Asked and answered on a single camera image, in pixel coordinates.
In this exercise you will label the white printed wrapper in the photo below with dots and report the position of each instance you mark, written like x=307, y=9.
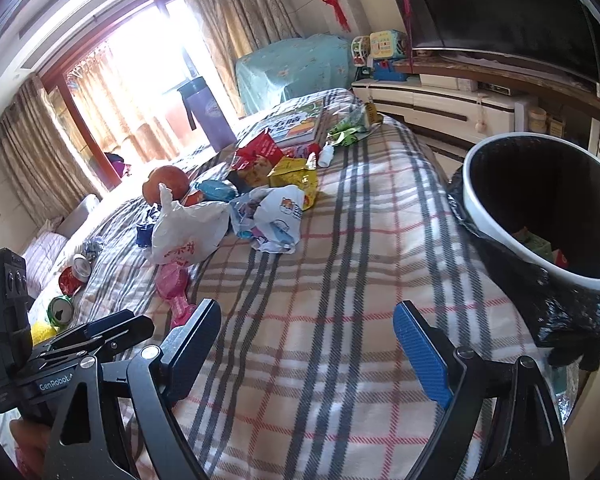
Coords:
x=269, y=218

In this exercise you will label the red crushed can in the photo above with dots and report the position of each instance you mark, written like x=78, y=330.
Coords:
x=75, y=276

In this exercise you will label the plaid blanket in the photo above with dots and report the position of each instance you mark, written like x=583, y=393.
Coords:
x=306, y=379

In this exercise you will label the beige right curtain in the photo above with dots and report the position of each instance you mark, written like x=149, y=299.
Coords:
x=233, y=29

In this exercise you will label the green can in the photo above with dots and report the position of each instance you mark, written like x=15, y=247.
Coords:
x=60, y=311

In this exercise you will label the green milk carton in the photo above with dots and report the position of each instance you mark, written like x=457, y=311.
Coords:
x=536, y=244

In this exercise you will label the small white bottle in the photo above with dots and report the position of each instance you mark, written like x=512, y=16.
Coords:
x=326, y=156

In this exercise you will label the beige curtain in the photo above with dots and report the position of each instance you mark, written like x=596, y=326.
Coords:
x=48, y=175
x=233, y=29

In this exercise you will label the yellow snack bag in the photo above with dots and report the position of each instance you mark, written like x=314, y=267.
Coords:
x=299, y=172

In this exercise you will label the colourful toy phone box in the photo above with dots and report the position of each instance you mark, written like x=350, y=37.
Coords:
x=375, y=56

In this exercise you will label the colourful picture book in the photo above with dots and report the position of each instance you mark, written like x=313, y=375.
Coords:
x=296, y=127

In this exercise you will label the black television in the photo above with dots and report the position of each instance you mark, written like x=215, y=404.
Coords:
x=560, y=33

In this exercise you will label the red milk carton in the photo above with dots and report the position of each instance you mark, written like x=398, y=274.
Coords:
x=559, y=259

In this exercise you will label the red apple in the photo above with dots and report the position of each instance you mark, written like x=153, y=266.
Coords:
x=172, y=177

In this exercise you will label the green snack wrapper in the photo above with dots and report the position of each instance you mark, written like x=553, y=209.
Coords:
x=350, y=130

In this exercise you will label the blue plastic scoop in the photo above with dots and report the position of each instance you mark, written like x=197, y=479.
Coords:
x=217, y=190

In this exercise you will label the light blue covered furniture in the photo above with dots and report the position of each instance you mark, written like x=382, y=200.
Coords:
x=291, y=68

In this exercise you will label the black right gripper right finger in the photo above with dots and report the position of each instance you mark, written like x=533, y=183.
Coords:
x=524, y=438

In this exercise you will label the white TV cabinet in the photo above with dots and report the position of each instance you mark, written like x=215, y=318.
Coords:
x=454, y=114

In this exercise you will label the pink plastic toy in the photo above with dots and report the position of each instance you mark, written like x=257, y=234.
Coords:
x=171, y=284

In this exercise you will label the black white-rimmed trash bin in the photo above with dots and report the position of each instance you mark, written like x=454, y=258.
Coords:
x=551, y=187

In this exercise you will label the white plastic bag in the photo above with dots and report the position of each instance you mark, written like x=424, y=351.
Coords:
x=187, y=235

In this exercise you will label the purple water bottle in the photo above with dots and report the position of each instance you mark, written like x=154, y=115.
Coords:
x=202, y=110

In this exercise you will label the beige left curtain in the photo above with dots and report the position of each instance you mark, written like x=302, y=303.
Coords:
x=48, y=175

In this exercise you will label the person's left hand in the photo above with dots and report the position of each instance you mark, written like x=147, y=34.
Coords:
x=31, y=441

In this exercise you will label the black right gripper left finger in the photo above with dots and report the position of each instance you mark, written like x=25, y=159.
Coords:
x=88, y=440

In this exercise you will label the red snack bag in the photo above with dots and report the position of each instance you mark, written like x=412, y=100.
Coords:
x=254, y=161

